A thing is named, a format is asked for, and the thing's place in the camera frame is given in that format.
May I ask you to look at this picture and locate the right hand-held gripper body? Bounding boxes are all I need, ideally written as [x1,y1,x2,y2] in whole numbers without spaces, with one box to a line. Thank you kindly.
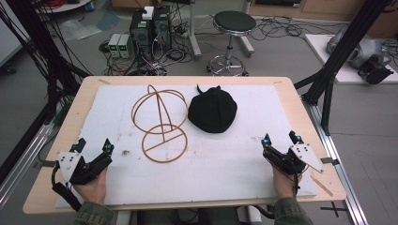
[262,143,325,175]

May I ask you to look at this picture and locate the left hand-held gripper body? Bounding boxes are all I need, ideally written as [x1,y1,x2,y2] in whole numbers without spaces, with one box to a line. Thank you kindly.
[57,151,113,186]

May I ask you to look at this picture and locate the tan wire hat stand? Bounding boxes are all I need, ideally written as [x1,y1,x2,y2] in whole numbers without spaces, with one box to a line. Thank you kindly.
[130,83,190,164]

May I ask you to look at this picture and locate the black knit hat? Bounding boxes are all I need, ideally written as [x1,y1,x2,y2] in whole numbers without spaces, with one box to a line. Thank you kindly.
[187,83,238,134]

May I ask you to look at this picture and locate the person's right hand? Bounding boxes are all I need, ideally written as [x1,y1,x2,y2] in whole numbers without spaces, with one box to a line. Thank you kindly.
[271,165,303,200]

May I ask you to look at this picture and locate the person's left hand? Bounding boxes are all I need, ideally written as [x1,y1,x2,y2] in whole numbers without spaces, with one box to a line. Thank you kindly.
[74,167,109,206]

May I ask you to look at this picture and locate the grey tape strip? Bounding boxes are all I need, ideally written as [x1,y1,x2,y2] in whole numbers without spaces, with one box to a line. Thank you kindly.
[320,157,341,167]
[33,159,58,171]

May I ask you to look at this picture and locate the thin wooden stick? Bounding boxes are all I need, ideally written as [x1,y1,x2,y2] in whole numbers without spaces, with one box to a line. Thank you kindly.
[309,173,334,198]

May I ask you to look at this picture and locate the white foam mat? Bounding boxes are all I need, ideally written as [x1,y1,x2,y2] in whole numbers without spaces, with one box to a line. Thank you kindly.
[54,83,317,209]

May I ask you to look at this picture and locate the black tape cross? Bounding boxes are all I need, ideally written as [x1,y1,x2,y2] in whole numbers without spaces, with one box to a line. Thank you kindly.
[319,201,348,218]

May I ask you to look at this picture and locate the white floor board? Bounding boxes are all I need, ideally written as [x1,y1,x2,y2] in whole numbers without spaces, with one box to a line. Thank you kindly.
[304,33,398,85]

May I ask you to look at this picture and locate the grey power supply unit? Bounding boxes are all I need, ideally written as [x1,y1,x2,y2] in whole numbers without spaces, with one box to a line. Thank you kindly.
[117,33,131,59]
[107,33,122,58]

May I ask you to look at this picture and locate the black device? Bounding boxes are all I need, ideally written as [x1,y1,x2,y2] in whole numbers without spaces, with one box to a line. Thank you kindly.
[357,58,395,85]

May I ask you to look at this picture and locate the person's legs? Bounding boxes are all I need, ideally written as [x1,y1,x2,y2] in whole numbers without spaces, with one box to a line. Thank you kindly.
[136,207,239,225]

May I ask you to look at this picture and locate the grey rounded machine shell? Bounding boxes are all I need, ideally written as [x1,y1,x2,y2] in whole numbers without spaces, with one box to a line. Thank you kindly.
[326,28,392,70]

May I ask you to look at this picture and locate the black computer tower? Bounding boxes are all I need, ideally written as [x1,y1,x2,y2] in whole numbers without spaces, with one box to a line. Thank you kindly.
[129,8,155,61]
[152,5,173,53]

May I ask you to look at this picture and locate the black round stool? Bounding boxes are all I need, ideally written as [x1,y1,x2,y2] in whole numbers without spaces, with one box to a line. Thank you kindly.
[207,10,257,78]

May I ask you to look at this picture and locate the white box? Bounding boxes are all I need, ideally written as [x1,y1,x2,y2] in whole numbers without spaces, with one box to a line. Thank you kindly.
[142,6,155,21]

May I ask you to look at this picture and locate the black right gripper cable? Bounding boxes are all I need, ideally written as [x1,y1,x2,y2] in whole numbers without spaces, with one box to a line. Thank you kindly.
[290,160,300,197]

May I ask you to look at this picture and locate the aluminium rail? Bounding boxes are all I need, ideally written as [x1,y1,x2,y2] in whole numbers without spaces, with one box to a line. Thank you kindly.
[0,120,55,209]
[302,99,370,225]

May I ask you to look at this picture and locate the black metal frame stand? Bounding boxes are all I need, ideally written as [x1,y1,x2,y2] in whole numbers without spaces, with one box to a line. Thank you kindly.
[294,0,393,136]
[0,0,92,186]

